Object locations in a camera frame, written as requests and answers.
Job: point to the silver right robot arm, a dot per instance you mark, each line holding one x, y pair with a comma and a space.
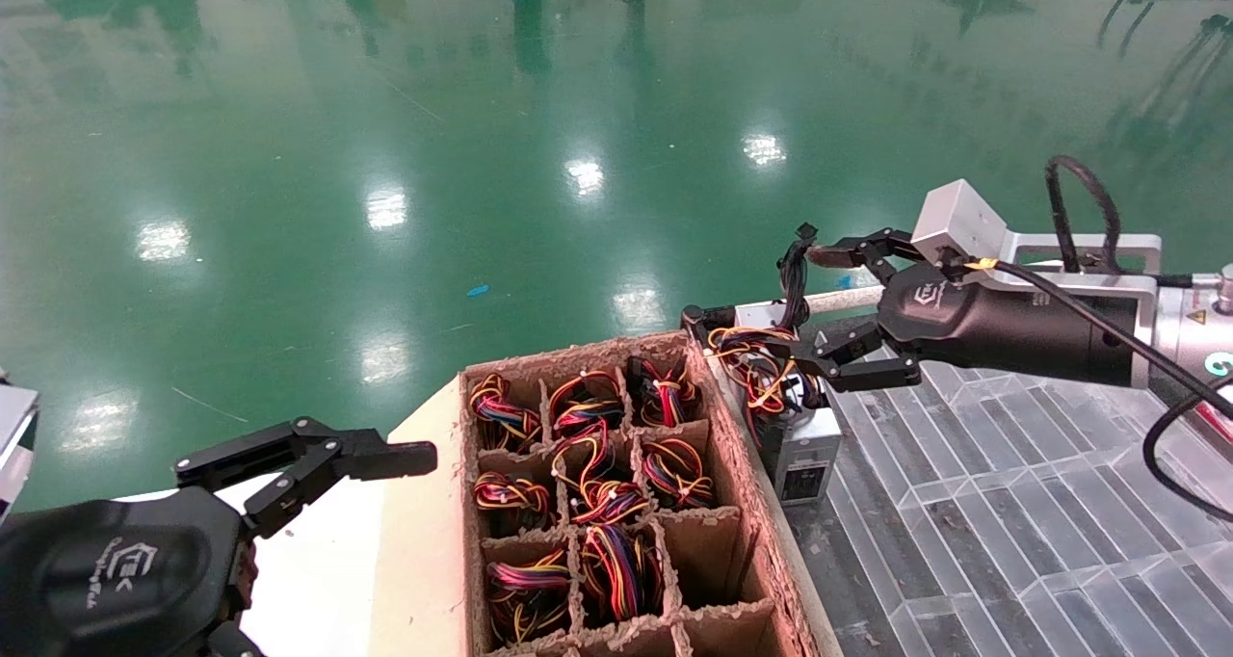
1194, 334

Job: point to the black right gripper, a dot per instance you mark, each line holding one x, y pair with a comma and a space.
1011, 329

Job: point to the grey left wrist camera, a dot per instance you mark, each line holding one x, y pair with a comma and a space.
12, 445

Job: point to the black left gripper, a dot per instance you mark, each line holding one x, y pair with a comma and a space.
96, 580

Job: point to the cardboard divider box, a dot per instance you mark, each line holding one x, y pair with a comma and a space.
703, 561

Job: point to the long white cart tube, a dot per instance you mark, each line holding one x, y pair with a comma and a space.
804, 590
848, 299

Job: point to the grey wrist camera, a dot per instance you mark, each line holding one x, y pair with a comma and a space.
12, 445
958, 219

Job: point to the beige flat board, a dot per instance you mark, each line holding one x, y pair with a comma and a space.
424, 561

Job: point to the clear acrylic divider tray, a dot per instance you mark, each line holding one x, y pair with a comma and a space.
1011, 541

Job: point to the black tube corner connector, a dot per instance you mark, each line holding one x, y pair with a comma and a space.
695, 322

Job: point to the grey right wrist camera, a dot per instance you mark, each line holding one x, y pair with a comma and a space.
958, 219

